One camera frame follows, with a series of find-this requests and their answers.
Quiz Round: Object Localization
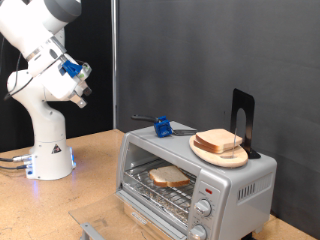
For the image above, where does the round wooden plate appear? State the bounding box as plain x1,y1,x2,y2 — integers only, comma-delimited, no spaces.
188,134,249,169

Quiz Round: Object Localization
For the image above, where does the white bread slice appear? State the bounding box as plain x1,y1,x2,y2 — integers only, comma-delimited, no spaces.
194,128,244,152
193,139,222,155
148,165,191,188

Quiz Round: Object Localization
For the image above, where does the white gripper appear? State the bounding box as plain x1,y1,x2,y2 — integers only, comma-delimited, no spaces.
27,46,93,109

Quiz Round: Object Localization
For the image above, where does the base cable with silver connector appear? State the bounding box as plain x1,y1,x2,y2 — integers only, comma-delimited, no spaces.
0,153,33,163

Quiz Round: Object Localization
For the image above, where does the black metal bookend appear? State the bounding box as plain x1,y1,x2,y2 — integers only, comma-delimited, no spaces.
229,88,262,160

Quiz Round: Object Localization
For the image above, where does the long black arm cable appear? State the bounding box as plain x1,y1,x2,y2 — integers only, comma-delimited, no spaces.
2,51,34,102

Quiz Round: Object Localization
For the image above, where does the silver toaster oven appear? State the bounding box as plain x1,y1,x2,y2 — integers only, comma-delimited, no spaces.
114,120,278,240

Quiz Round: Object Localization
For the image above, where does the thin metal wire stand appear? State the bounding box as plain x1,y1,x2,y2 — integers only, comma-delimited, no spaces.
229,128,240,159

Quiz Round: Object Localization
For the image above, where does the slotted wooden box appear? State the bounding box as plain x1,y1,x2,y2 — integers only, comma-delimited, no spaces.
123,201,168,240

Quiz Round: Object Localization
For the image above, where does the vertical metal pole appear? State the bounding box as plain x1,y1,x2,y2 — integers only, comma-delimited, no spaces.
111,0,118,130

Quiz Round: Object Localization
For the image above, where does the silver oven knob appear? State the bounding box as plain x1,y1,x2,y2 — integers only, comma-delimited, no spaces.
189,223,208,240
194,198,213,218

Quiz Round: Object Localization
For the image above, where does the black base cable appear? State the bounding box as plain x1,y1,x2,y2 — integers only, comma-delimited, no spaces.
0,163,29,171

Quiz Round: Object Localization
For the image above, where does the metal wire oven rack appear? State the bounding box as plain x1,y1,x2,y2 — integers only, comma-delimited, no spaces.
123,159,198,218

